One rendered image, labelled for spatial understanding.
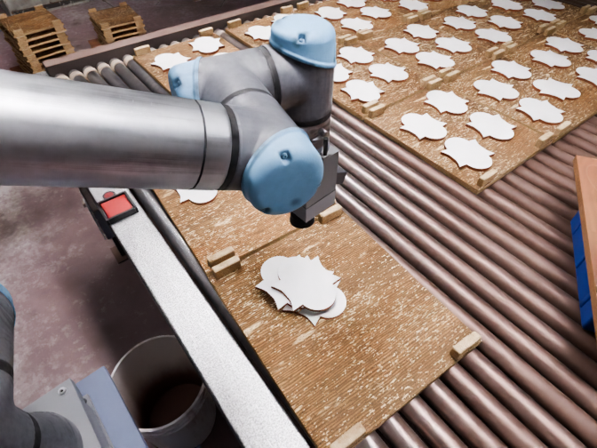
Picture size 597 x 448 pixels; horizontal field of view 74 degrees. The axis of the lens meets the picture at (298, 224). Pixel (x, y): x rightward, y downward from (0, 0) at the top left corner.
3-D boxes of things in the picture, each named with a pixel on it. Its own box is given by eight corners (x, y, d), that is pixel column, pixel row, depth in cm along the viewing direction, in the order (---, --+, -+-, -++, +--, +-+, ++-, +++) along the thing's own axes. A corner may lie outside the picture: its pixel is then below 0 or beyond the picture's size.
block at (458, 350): (456, 362, 70) (460, 355, 68) (447, 353, 71) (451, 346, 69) (477, 343, 72) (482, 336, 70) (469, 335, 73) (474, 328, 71)
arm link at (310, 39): (251, 17, 45) (318, 5, 48) (258, 104, 53) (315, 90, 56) (280, 44, 40) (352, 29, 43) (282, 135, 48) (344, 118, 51)
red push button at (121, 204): (110, 222, 95) (108, 218, 94) (101, 208, 98) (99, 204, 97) (134, 211, 97) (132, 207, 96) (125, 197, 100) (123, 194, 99)
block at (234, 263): (216, 281, 81) (214, 273, 79) (212, 275, 82) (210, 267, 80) (242, 267, 83) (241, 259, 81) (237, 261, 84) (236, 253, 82)
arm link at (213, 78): (185, 100, 36) (294, 76, 39) (158, 52, 43) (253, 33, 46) (201, 168, 42) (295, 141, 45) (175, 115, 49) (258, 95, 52)
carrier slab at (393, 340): (329, 468, 60) (329, 466, 59) (209, 281, 83) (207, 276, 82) (479, 344, 73) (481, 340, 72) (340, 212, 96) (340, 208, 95)
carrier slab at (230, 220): (207, 277, 83) (206, 273, 82) (141, 172, 106) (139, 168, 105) (339, 211, 97) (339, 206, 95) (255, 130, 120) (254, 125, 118)
